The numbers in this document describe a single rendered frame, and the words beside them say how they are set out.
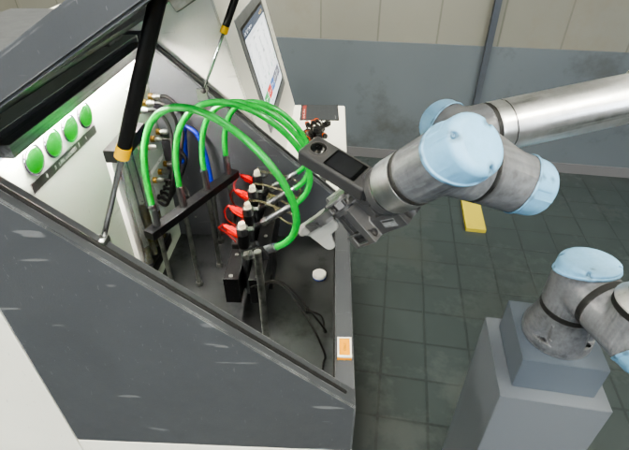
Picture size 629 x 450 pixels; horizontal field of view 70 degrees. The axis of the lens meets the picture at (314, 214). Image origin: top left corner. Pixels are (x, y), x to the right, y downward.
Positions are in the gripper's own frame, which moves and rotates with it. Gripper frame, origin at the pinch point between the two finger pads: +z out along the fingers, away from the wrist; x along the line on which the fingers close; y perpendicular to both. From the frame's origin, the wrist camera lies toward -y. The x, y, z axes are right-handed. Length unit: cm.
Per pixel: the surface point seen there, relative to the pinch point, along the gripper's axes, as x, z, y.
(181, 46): 25, 38, -50
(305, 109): 82, 89, -22
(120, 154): -19.8, -8.0, -24.0
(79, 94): -10.2, 16.4, -43.3
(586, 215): 217, 111, 146
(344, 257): 18.4, 35.6, 18.8
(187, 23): 28, 32, -52
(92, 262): -29.4, 5.8, -17.4
